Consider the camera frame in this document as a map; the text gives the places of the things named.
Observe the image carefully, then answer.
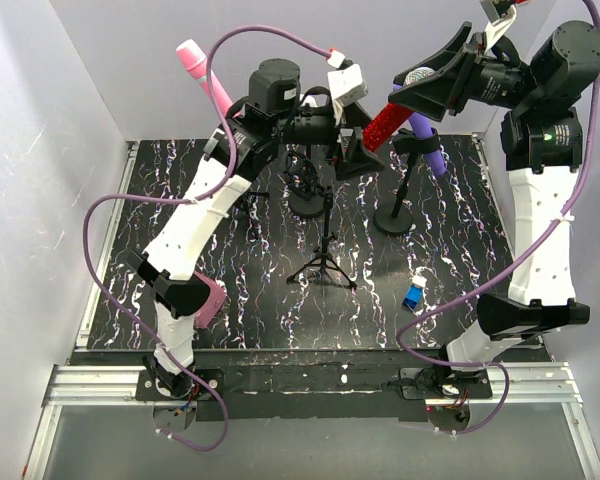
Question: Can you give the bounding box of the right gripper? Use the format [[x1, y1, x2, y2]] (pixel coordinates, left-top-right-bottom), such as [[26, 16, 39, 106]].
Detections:
[[387, 21, 539, 123]]

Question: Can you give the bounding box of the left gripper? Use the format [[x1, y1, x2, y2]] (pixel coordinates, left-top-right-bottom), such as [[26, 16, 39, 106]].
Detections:
[[274, 99, 388, 179]]

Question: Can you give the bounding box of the red glitter microphone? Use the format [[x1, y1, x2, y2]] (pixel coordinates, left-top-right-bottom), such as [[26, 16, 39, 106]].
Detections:
[[363, 66, 435, 152]]

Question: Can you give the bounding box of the purple microphone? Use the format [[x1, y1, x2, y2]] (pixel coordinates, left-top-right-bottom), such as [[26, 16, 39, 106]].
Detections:
[[409, 113, 447, 177]]

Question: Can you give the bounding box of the black tripod shock-mount stand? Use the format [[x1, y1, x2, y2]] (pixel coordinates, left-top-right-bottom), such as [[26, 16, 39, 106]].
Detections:
[[281, 149, 359, 291]]

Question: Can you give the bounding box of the black round-base stand purple mic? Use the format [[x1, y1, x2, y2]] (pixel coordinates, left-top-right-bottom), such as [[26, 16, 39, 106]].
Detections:
[[373, 129, 424, 236]]

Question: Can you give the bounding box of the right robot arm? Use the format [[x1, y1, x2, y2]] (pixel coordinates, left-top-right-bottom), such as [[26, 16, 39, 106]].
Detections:
[[390, 20, 600, 398]]

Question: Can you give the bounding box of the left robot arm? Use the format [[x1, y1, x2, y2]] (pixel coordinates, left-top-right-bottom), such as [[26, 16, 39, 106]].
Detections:
[[129, 58, 384, 400]]

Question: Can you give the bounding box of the black round-base stand white mic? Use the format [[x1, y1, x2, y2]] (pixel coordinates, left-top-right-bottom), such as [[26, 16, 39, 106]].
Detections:
[[283, 146, 324, 219]]

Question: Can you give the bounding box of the black tripod stand pink mic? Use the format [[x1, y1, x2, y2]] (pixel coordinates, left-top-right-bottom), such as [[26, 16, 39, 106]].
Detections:
[[231, 190, 270, 241]]

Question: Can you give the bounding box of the pink microphone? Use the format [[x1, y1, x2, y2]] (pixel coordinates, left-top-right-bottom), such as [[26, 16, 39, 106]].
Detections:
[[176, 39, 234, 115]]

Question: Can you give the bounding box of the black marble mat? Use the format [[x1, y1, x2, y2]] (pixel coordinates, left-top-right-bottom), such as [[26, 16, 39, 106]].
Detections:
[[87, 133, 527, 351]]

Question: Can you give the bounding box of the blue white small toy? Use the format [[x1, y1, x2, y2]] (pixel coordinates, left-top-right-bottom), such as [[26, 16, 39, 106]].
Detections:
[[402, 275, 427, 309]]

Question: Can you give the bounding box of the pink metronome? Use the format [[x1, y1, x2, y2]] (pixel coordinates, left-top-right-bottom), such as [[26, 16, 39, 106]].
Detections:
[[194, 272, 226, 329]]

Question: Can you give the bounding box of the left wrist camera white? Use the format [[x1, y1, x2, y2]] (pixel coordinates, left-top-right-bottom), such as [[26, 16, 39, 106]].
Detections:
[[326, 48, 368, 124]]

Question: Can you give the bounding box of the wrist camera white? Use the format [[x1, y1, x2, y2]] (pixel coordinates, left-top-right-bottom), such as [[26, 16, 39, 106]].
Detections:
[[326, 48, 368, 124], [479, 0, 522, 50]]

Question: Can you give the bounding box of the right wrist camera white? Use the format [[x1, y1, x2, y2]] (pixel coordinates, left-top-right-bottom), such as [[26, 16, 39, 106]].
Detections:
[[479, 0, 522, 50]]

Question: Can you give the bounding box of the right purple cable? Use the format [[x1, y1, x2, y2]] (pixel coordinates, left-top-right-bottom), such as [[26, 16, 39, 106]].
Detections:
[[394, 0, 600, 436]]

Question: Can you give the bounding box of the purple cable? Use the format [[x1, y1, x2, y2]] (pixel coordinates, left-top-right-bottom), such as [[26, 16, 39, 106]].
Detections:
[[394, 0, 600, 436], [82, 25, 341, 454]]

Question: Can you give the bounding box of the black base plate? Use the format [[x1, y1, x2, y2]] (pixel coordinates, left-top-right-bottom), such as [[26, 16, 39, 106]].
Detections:
[[69, 345, 551, 424]]

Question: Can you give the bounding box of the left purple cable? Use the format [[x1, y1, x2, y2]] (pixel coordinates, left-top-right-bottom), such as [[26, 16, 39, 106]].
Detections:
[[82, 25, 341, 454]]

